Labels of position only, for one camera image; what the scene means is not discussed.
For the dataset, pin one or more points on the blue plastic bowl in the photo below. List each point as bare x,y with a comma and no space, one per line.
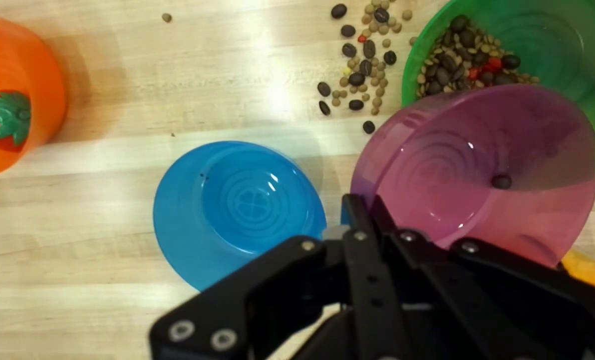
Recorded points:
243,200

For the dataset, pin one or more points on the green plastic bowl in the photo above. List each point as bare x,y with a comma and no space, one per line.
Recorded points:
563,41

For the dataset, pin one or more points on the orange plastic bowl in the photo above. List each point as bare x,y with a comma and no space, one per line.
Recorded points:
44,80

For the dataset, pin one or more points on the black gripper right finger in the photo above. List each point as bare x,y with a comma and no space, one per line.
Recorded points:
483,313

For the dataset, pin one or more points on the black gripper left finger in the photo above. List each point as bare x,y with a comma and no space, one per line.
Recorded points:
369,300

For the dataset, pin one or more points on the purple translucent plastic bowl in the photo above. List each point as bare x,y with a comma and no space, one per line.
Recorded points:
443,166

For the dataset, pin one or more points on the red toy strawberry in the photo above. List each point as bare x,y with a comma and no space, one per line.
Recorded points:
4,123

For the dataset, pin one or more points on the mixed dried beans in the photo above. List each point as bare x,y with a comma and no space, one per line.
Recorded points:
457,62

